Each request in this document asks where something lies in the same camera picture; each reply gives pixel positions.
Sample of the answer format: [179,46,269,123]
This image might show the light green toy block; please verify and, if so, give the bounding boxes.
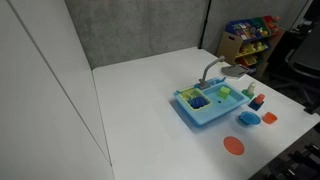
[217,86,232,100]

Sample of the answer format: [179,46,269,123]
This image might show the dark blue toy dishes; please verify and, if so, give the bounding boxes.
[187,95,207,109]

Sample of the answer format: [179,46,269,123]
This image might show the grey toy faucet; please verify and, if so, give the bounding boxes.
[198,55,226,90]

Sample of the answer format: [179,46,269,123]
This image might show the light blue toy sink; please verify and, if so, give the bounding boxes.
[173,77,250,127]

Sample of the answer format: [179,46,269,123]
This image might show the green cube block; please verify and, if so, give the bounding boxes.
[241,88,256,100]

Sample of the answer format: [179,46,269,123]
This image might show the orange toy plate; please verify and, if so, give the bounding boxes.
[223,135,246,156]

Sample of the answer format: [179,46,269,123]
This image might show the blue toy plate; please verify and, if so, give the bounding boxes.
[237,111,262,127]

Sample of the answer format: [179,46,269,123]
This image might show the dark blue cube block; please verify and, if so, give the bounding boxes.
[248,98,265,112]

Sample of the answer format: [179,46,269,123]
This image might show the toy storage shelf with bins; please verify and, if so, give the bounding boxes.
[216,14,286,76]

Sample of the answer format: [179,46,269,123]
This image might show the orange toy cup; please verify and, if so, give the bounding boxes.
[262,111,278,125]

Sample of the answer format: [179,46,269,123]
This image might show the yellow-green dish rack basket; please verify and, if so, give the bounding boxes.
[178,87,212,111]

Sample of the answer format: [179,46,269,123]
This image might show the grey metal mounting plate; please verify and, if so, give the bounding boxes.
[220,63,257,79]

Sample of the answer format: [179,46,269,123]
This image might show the black vertical pole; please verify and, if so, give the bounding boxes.
[198,0,212,50]

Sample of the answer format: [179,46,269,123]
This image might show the cream cylinder peg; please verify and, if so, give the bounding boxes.
[247,81,257,94]

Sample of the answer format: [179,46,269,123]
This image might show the orange cylinder peg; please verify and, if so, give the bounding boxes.
[254,93,266,104]

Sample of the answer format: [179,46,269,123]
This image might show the black office chair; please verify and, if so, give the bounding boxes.
[269,23,320,114]

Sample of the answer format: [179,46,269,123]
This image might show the black equipment stand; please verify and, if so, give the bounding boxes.
[249,123,320,180]

